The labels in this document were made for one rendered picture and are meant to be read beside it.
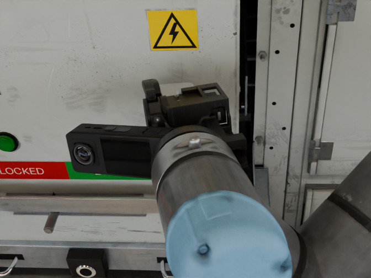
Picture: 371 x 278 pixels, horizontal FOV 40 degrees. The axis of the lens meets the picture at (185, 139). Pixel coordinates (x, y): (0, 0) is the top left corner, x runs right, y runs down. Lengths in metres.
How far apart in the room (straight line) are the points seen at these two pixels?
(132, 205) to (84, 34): 0.25
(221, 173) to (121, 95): 0.31
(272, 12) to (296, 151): 0.31
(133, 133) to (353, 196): 0.20
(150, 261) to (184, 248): 0.55
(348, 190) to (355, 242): 0.04
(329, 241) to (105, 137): 0.23
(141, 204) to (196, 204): 0.39
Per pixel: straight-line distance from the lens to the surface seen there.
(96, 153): 0.51
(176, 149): 0.41
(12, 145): 0.74
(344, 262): 0.40
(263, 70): 0.94
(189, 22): 0.59
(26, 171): 0.78
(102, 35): 0.61
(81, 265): 0.87
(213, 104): 0.50
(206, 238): 0.31
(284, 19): 0.89
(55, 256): 0.90
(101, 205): 0.74
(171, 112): 0.49
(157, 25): 0.60
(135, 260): 0.87
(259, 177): 1.06
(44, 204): 0.76
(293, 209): 1.18
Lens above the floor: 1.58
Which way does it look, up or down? 40 degrees down
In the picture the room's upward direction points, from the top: 4 degrees counter-clockwise
